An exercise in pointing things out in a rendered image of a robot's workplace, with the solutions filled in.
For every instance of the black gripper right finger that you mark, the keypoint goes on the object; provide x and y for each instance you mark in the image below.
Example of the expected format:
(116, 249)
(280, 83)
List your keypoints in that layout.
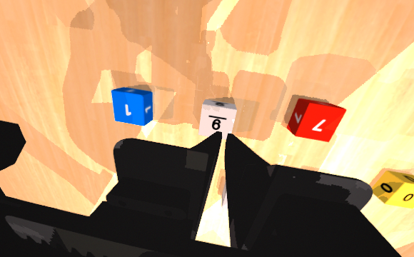
(253, 187)

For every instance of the blue block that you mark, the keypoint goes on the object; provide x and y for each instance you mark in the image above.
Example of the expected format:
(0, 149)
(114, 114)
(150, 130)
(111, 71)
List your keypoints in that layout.
(132, 106)

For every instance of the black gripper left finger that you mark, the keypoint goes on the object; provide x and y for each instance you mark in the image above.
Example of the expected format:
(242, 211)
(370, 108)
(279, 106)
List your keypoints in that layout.
(188, 168)

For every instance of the red block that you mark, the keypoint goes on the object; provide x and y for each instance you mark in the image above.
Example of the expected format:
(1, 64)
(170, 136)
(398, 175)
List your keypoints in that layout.
(315, 120)

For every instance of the yellow block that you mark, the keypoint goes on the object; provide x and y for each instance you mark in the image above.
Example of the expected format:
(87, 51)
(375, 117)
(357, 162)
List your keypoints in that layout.
(395, 189)

